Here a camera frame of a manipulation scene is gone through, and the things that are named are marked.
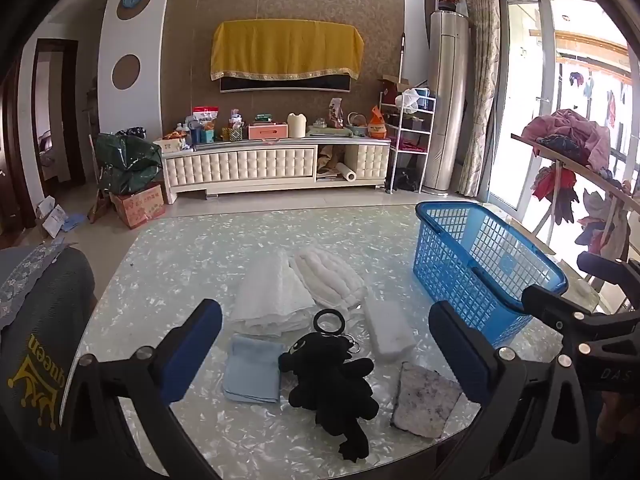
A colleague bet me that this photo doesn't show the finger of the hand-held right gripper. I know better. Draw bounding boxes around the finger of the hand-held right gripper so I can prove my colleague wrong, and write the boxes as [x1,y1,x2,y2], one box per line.
[577,251,640,286]
[520,285,606,328]

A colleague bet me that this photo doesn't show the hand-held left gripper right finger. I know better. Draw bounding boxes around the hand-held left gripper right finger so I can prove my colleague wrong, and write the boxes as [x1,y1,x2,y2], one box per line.
[428,301,591,480]

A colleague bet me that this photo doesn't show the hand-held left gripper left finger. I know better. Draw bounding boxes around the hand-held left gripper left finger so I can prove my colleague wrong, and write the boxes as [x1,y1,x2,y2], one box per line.
[62,298,223,480]

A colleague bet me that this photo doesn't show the grey speckled felt pad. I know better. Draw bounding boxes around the grey speckled felt pad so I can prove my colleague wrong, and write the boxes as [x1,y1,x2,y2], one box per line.
[390,361,463,439]

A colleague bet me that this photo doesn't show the blue plastic basket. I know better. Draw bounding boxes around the blue plastic basket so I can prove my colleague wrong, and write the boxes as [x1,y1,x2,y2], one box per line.
[413,201,569,348]

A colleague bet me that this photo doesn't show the light blue towel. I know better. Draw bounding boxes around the light blue towel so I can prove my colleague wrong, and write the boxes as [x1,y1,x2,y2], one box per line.
[222,333,286,404]

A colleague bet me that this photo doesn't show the white sponge block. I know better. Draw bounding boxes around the white sponge block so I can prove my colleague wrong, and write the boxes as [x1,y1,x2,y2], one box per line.
[363,297,417,359]

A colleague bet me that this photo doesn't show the white cloth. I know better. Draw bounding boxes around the white cloth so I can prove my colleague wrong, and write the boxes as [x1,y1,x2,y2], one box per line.
[230,250,318,338]

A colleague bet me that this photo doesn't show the black plush dragon toy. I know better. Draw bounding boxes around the black plush dragon toy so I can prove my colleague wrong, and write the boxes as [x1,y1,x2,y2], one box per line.
[278,330,376,463]

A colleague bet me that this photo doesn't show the white quilted pad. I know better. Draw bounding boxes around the white quilted pad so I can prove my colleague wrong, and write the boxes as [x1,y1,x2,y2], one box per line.
[292,246,368,318]

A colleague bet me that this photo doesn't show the clothes drying rack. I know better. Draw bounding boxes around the clothes drying rack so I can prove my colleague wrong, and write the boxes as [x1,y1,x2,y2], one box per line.
[510,130,640,261]

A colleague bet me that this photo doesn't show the pink garment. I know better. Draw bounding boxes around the pink garment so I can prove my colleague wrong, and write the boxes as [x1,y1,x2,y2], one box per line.
[522,109,611,171]

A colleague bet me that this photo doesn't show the red cardboard box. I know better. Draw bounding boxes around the red cardboard box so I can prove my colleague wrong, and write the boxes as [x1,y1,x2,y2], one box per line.
[110,183,167,230]

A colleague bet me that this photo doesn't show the glass sliding door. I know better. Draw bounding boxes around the glass sliding door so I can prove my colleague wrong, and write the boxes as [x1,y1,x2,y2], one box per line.
[487,0,640,241]

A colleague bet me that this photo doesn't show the lace cloth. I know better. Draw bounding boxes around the lace cloth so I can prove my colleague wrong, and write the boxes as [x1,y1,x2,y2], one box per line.
[0,242,78,328]

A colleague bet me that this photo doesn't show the white cartons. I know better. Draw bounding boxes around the white cartons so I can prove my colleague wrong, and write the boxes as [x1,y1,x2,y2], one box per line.
[37,195,68,238]

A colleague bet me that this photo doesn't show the white tv cabinet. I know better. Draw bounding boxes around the white tv cabinet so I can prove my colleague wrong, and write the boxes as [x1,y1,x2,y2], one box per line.
[162,137,392,204]

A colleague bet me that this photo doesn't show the green plastic bag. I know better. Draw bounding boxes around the green plastic bag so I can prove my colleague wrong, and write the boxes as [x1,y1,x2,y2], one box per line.
[95,132,163,196]

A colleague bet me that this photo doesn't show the standing air conditioner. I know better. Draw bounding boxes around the standing air conditioner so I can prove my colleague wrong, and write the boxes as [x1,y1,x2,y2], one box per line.
[424,10,471,195]

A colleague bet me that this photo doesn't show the patterned curtain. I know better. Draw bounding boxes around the patterned curtain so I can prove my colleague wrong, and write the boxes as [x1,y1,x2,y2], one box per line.
[457,0,501,198]

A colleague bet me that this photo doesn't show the white metal shelf rack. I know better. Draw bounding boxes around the white metal shelf rack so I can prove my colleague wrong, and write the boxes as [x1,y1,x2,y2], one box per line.
[385,92,437,195]

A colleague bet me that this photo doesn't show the pink storage box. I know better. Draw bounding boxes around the pink storage box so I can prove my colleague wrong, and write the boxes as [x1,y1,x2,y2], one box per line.
[248,123,289,141]

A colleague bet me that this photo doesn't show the red snack bag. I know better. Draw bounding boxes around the red snack bag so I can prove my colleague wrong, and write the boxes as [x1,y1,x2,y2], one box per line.
[193,106,220,131]

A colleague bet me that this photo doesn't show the orange bag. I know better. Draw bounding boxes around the orange bag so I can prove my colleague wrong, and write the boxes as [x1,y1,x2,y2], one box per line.
[368,105,387,139]

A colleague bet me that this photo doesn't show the black television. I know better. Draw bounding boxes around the black television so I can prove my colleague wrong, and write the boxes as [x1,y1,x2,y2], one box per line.
[220,72,351,93]

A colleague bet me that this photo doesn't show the yellow tv cover cloth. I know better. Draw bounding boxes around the yellow tv cover cloth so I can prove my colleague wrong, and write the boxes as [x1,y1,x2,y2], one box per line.
[211,20,365,81]

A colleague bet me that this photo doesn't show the black ring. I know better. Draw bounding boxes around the black ring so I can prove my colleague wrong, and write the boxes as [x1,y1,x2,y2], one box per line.
[313,308,343,335]

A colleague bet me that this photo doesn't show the dark wooden door frame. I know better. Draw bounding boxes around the dark wooden door frame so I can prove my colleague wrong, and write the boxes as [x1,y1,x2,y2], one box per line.
[31,39,86,196]

